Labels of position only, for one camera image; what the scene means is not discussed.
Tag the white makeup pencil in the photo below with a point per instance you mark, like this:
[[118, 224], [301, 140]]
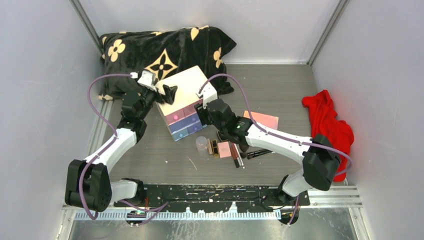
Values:
[[239, 158]]

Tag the black square compact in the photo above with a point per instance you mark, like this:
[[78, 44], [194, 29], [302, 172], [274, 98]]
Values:
[[221, 136]]

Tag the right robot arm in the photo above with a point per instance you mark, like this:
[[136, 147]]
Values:
[[319, 161]]

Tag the translucent plastic jar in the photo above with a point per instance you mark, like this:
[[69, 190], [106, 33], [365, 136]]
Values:
[[201, 144]]

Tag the pink top left drawer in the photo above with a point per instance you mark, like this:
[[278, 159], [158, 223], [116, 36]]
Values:
[[175, 116]]

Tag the holographic pink palette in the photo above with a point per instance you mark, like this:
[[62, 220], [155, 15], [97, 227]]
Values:
[[269, 121]]

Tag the black gold lipstick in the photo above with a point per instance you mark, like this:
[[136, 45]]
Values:
[[215, 149]]

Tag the red makeup pencil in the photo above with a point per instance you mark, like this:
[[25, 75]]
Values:
[[234, 154]]

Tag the black floral plush blanket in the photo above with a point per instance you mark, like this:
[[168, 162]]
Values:
[[164, 53]]

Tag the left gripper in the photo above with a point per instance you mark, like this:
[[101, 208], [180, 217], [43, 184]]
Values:
[[169, 94]]

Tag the white drawer organizer box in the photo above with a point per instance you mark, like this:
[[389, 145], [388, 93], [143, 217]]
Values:
[[188, 83]]

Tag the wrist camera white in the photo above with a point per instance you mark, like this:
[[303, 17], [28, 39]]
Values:
[[145, 79], [207, 93]]

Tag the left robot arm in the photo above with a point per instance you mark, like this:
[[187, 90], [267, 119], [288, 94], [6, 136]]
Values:
[[88, 183]]

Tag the large powder brush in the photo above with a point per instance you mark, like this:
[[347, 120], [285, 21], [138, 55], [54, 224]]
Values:
[[243, 151]]

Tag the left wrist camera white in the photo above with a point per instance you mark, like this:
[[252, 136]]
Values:
[[145, 79]]

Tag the blue bottom left drawer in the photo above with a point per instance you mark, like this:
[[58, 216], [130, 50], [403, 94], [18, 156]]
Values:
[[182, 133]]

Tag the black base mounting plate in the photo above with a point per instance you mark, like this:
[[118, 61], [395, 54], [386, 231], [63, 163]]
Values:
[[215, 198]]

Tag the small pink compact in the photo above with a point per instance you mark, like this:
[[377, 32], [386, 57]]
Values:
[[224, 149]]

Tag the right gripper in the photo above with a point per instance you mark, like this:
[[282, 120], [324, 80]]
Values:
[[202, 114]]

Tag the black makeup brush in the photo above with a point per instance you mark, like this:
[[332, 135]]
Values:
[[258, 153]]

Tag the red cloth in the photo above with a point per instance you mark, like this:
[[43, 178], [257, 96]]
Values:
[[323, 120]]

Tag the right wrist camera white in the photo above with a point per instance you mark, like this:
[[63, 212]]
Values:
[[207, 93]]

